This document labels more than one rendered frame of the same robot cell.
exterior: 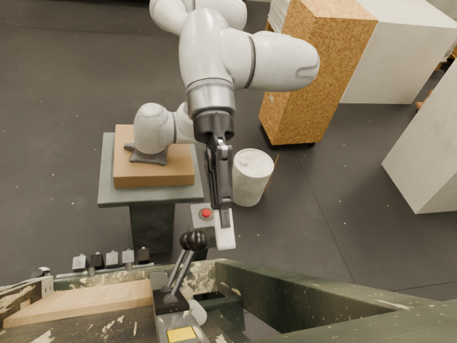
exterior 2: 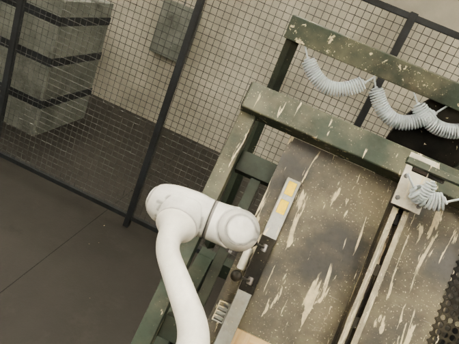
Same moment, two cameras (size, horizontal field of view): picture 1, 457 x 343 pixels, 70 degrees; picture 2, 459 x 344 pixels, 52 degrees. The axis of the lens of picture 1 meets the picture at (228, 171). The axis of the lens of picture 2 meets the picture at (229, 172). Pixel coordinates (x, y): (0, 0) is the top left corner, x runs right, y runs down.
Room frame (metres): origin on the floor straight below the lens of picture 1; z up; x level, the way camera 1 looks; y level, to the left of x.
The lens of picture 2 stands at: (1.54, 0.49, 2.28)
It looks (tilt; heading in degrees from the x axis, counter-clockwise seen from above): 22 degrees down; 207
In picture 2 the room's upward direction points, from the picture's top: 22 degrees clockwise
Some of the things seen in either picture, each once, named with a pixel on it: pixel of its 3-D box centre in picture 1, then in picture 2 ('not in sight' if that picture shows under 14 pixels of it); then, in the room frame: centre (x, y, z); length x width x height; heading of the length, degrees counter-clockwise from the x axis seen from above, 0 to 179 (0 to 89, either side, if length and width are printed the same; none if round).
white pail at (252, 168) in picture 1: (251, 174); not in sight; (1.74, -0.18, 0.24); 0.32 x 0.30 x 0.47; 110
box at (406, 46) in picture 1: (383, 53); not in sight; (3.89, -1.45, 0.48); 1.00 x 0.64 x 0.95; 110
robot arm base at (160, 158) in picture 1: (146, 147); not in sight; (1.16, 0.43, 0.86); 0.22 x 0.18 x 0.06; 100
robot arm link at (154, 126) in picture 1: (152, 126); not in sight; (1.17, 0.40, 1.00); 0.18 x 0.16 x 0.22; 114
